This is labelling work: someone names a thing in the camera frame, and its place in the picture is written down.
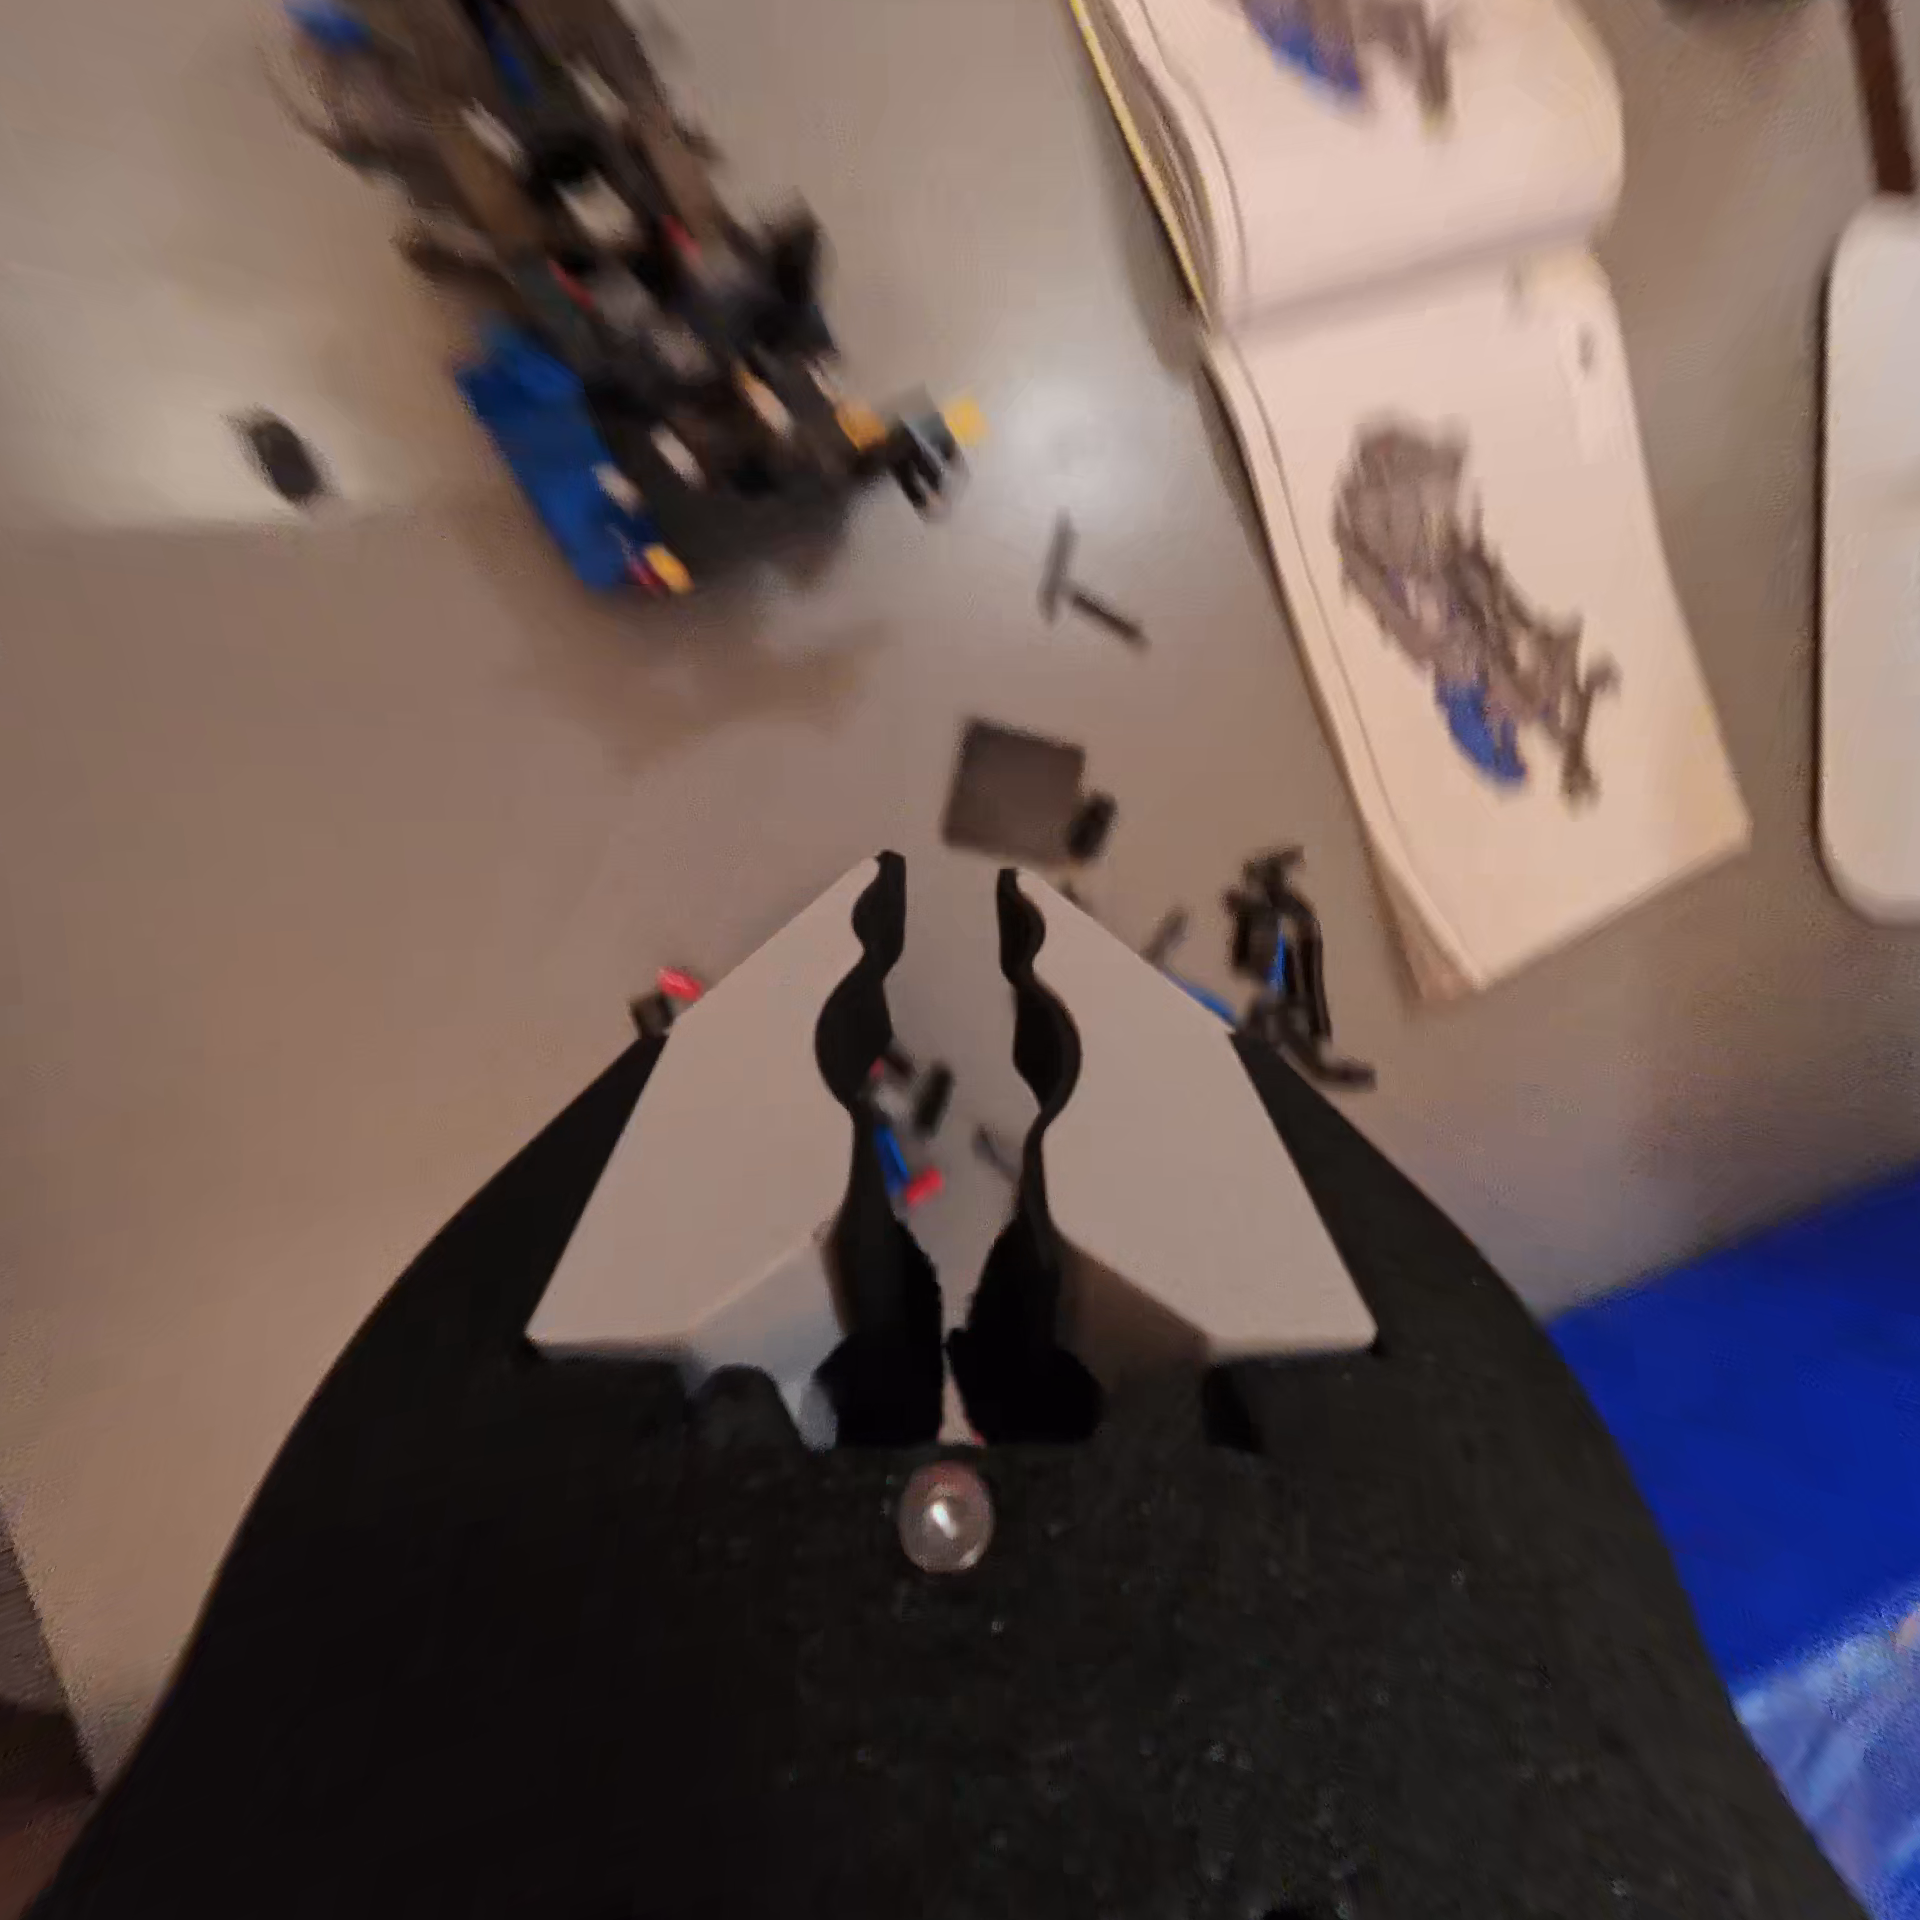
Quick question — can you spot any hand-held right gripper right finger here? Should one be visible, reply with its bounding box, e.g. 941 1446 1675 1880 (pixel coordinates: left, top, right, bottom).
945 868 1379 1445

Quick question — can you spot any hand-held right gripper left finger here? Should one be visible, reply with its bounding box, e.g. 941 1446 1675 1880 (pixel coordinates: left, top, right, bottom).
525 850 947 1448

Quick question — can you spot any lego instruction booklet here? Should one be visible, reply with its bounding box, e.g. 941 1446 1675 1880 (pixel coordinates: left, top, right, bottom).
1067 0 1753 1005

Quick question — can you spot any black lego subassembly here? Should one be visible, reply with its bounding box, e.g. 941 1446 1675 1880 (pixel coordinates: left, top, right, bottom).
1222 847 1377 1089

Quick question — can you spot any dark grey square lego panel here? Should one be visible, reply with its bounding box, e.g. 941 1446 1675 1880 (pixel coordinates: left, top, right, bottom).
939 721 1085 860

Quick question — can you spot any partly built lego model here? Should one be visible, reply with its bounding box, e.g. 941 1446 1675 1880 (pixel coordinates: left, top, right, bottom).
277 0 991 600

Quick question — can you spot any small black oval lego piece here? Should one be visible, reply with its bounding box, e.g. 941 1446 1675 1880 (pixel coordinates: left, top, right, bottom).
231 405 328 507

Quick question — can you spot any blue plastic bag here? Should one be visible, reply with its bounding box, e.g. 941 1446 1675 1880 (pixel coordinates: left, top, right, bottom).
1545 1169 1920 1920

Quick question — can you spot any white stand base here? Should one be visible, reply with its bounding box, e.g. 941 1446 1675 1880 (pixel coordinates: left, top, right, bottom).
1814 195 1920 925

